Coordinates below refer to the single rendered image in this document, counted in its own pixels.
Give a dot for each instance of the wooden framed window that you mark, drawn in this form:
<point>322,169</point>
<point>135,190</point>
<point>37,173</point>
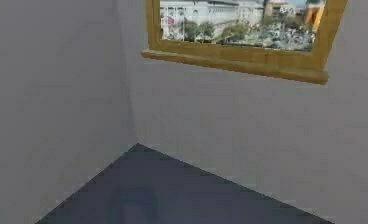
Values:
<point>232,56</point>

